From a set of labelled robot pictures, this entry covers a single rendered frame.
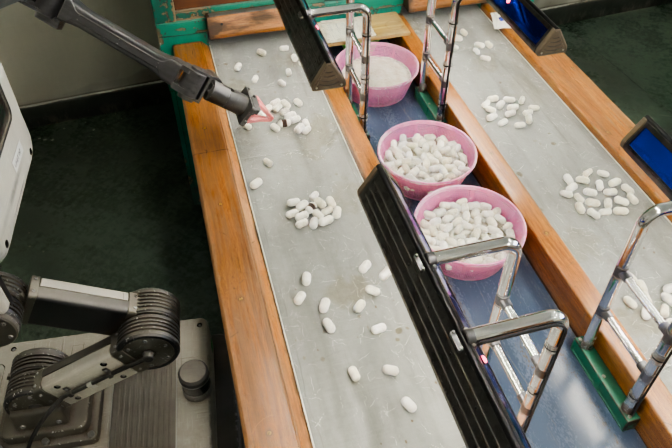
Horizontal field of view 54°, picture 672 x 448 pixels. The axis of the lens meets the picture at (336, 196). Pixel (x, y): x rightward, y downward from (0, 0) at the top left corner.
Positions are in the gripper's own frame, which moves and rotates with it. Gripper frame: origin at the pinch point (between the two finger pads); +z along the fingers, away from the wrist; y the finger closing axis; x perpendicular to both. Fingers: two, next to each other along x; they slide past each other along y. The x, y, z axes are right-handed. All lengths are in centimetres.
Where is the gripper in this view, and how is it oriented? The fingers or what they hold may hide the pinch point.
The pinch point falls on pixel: (270, 118)
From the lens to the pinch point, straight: 182.5
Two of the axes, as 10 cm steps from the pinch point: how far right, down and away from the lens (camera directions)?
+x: -6.1, 6.8, 4.1
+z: 7.4, 3.1, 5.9
